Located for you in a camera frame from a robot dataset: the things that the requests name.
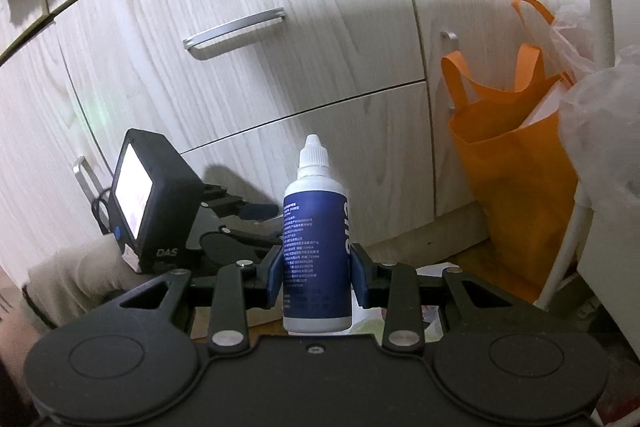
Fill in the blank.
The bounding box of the blue white solution bottle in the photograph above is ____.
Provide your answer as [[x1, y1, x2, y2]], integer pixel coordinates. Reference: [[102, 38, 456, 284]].
[[282, 135, 352, 335]]

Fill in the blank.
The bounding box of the wooden drawer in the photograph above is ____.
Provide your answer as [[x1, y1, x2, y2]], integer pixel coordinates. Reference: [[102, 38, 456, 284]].
[[55, 0, 423, 162], [183, 83, 435, 245]]

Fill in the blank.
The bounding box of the upper wooden drawer front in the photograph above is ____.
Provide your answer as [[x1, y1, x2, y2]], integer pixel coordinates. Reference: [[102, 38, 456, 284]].
[[55, 0, 423, 162]]

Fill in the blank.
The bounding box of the white gloved hand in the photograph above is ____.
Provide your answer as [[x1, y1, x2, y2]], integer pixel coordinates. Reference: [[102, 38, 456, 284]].
[[20, 234, 151, 334]]

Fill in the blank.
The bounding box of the left cabinet door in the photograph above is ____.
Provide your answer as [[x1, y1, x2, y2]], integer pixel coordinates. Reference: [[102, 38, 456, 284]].
[[1, 25, 112, 285]]

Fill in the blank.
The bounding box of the orange fabric bag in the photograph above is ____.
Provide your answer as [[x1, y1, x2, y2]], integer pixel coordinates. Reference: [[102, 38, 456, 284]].
[[439, 0, 582, 303]]

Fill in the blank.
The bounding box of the translucent white plastic bag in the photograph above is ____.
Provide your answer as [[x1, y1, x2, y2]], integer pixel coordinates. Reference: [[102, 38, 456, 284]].
[[550, 5, 639, 220]]

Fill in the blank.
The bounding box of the black camera box with screen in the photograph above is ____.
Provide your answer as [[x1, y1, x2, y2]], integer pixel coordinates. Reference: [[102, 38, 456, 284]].
[[107, 128, 204, 274]]

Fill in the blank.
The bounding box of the silver left door handle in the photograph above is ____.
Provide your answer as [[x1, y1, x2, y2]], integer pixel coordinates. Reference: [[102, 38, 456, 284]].
[[72, 156, 103, 203]]

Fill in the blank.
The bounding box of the silver door handle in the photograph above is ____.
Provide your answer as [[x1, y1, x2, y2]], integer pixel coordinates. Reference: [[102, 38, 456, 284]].
[[72, 156, 103, 203], [440, 31, 458, 45]]

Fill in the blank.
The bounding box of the silver upper drawer handle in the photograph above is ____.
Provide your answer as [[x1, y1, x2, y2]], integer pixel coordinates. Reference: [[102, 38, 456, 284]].
[[182, 7, 286, 51]]

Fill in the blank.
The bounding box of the silver right door handle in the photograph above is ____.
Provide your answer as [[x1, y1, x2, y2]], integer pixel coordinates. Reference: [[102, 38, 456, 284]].
[[440, 31, 458, 45]]

